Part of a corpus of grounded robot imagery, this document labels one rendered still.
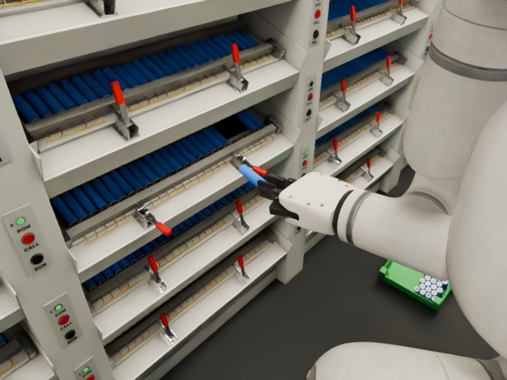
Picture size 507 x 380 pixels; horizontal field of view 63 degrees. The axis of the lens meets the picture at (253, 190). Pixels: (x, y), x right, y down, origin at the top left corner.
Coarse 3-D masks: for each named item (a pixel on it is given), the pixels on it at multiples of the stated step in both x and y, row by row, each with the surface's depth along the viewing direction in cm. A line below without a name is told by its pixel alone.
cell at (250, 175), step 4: (244, 164) 76; (240, 168) 76; (244, 168) 75; (248, 168) 75; (240, 172) 76; (244, 172) 75; (248, 172) 75; (252, 172) 75; (244, 176) 76; (248, 176) 75; (252, 176) 74; (256, 176) 74; (260, 176) 75; (252, 180) 74; (256, 180) 74; (264, 180) 74; (256, 184) 74
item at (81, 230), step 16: (272, 128) 105; (240, 144) 98; (208, 160) 93; (176, 176) 87; (192, 176) 91; (144, 192) 83; (160, 192) 85; (112, 208) 78; (128, 208) 80; (80, 224) 75; (96, 224) 76
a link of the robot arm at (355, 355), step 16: (336, 352) 35; (352, 352) 34; (368, 352) 34; (384, 352) 34; (400, 352) 34; (416, 352) 35; (432, 352) 35; (320, 368) 35; (336, 368) 33; (352, 368) 33; (368, 368) 32; (384, 368) 32; (400, 368) 32; (416, 368) 32; (432, 368) 33; (448, 368) 33; (464, 368) 33; (480, 368) 33
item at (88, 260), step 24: (264, 120) 108; (288, 120) 105; (168, 144) 96; (288, 144) 107; (216, 168) 95; (264, 168) 103; (192, 192) 89; (216, 192) 91; (168, 216) 84; (96, 240) 76; (120, 240) 78; (144, 240) 82; (96, 264) 74
